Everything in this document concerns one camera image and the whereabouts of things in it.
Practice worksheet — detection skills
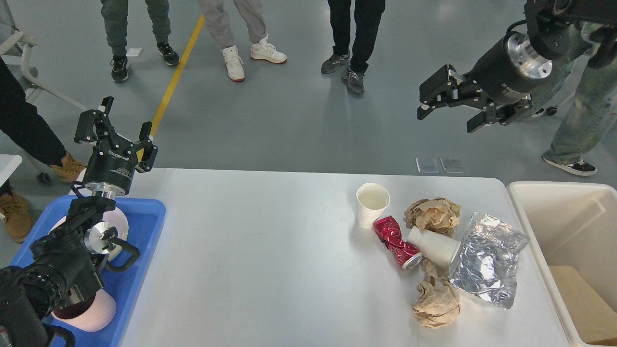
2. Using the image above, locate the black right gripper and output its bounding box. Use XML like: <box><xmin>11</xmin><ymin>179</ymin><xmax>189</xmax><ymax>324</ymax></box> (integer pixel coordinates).
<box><xmin>418</xmin><ymin>32</ymin><xmax>553</xmax><ymax>133</ymax></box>

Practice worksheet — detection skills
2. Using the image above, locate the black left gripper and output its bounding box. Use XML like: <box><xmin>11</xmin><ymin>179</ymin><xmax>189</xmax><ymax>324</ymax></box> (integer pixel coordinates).
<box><xmin>74</xmin><ymin>96</ymin><xmax>158</xmax><ymax>196</ymax></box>

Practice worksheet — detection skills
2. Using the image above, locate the white paper cup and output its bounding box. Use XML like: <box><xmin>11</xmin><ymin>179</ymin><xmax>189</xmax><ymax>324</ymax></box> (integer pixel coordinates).
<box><xmin>407</xmin><ymin>226</ymin><xmax>460</xmax><ymax>270</ymax></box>
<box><xmin>356</xmin><ymin>183</ymin><xmax>390</xmax><ymax>228</ymax></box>

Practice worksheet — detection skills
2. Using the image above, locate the silver foil wrapper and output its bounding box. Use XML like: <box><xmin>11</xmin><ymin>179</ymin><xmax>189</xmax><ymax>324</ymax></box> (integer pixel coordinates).
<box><xmin>449</xmin><ymin>212</ymin><xmax>529</xmax><ymax>309</ymax></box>

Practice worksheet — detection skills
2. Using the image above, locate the brown paper bag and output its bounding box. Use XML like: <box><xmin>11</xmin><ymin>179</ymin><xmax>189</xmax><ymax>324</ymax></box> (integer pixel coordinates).
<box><xmin>549</xmin><ymin>266</ymin><xmax>617</xmax><ymax>346</ymax></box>

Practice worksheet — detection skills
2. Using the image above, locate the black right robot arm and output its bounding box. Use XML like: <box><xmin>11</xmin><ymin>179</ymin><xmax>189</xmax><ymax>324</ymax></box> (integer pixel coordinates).
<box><xmin>417</xmin><ymin>0</ymin><xmax>617</xmax><ymax>133</ymax></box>

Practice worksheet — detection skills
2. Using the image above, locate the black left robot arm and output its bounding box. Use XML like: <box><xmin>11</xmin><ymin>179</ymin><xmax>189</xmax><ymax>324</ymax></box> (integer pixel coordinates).
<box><xmin>0</xmin><ymin>96</ymin><xmax>158</xmax><ymax>347</ymax></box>

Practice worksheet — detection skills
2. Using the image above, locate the right clear floor plate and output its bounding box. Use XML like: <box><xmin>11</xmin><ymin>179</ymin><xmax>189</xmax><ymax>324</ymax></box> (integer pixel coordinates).
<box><xmin>439</xmin><ymin>157</ymin><xmax>464</xmax><ymax>174</ymax></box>

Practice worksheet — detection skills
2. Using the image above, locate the clear floor plate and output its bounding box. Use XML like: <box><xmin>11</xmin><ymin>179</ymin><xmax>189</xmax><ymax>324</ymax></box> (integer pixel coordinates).
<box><xmin>439</xmin><ymin>157</ymin><xmax>464</xmax><ymax>174</ymax></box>
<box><xmin>415</xmin><ymin>157</ymin><xmax>440</xmax><ymax>174</ymax></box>

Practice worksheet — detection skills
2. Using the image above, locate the blue plastic tray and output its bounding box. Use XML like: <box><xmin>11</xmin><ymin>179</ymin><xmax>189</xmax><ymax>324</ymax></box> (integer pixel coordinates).
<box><xmin>11</xmin><ymin>195</ymin><xmax>166</xmax><ymax>347</ymax></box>

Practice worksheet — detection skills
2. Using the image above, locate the left clear floor plate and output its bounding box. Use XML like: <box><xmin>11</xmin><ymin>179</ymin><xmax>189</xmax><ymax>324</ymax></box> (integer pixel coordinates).
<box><xmin>415</xmin><ymin>157</ymin><xmax>440</xmax><ymax>174</ymax></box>

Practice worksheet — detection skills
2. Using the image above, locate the person with tan boots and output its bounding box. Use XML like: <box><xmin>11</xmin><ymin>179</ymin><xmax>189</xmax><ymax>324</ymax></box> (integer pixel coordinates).
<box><xmin>0</xmin><ymin>60</ymin><xmax>86</xmax><ymax>243</ymax></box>

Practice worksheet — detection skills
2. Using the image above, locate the crumpled brown paper upper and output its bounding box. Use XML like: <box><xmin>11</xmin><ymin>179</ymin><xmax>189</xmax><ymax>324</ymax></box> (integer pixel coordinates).
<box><xmin>404</xmin><ymin>197</ymin><xmax>461</xmax><ymax>238</ymax></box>

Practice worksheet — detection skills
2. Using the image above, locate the person in grey trousers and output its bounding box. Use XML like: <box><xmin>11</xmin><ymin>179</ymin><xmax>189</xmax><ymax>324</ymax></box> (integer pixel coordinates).
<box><xmin>100</xmin><ymin>0</ymin><xmax>181</xmax><ymax>82</ymax></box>

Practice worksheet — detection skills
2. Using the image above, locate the person in black trousers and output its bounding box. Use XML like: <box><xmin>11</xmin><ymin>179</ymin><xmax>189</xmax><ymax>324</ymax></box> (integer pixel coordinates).
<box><xmin>321</xmin><ymin>0</ymin><xmax>386</xmax><ymax>95</ymax></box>

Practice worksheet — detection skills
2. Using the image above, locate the tipped white paper cup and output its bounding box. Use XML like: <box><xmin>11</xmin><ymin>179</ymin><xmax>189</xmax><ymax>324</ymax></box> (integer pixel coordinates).
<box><xmin>407</xmin><ymin>226</ymin><xmax>460</xmax><ymax>270</ymax></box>

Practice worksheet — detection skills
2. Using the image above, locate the red foil wrapper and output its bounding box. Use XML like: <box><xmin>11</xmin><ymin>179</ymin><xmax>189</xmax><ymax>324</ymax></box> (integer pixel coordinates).
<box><xmin>373</xmin><ymin>216</ymin><xmax>423</xmax><ymax>270</ymax></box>

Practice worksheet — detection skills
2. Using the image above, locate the white plastic bin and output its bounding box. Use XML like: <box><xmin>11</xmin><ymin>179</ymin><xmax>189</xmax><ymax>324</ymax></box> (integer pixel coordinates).
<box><xmin>507</xmin><ymin>182</ymin><xmax>617</xmax><ymax>347</ymax></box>

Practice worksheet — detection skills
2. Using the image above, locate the person with white sneakers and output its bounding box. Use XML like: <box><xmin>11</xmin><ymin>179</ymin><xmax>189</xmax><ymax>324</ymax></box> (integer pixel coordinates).
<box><xmin>198</xmin><ymin>0</ymin><xmax>288</xmax><ymax>82</ymax></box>

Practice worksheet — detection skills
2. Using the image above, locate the crumpled brown paper ball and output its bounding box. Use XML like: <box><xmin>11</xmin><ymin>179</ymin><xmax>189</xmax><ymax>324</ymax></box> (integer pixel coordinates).
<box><xmin>412</xmin><ymin>278</ymin><xmax>461</xmax><ymax>329</ymax></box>

